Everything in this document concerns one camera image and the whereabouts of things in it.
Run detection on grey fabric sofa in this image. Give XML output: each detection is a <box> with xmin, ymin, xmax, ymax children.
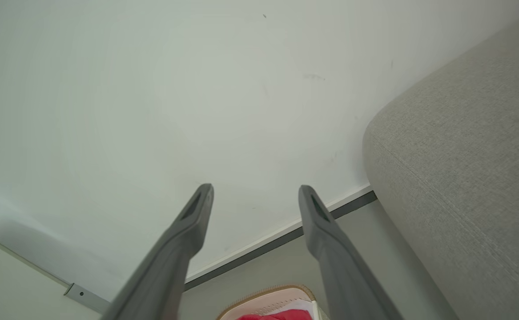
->
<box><xmin>362</xmin><ymin>7</ymin><xmax>519</xmax><ymax>320</ymax></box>

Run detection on red and white garment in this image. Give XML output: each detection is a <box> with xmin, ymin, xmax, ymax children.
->
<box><xmin>237</xmin><ymin>310</ymin><xmax>313</xmax><ymax>320</ymax></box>

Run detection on white laundry basket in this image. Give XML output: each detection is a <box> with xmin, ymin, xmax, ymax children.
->
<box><xmin>217</xmin><ymin>285</ymin><xmax>330</xmax><ymax>320</ymax></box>

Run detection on grey metal partition foot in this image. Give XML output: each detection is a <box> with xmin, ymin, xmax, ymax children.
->
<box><xmin>64</xmin><ymin>283</ymin><xmax>111</xmax><ymax>314</ymax></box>

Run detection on white partition panel grey frame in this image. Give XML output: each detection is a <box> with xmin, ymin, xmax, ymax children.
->
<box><xmin>0</xmin><ymin>224</ymin><xmax>102</xmax><ymax>320</ymax></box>

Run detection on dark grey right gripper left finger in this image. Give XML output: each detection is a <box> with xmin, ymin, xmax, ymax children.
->
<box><xmin>101</xmin><ymin>183</ymin><xmax>214</xmax><ymax>320</ymax></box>

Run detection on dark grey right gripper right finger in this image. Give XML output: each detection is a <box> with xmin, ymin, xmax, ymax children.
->
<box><xmin>298</xmin><ymin>185</ymin><xmax>405</xmax><ymax>320</ymax></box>

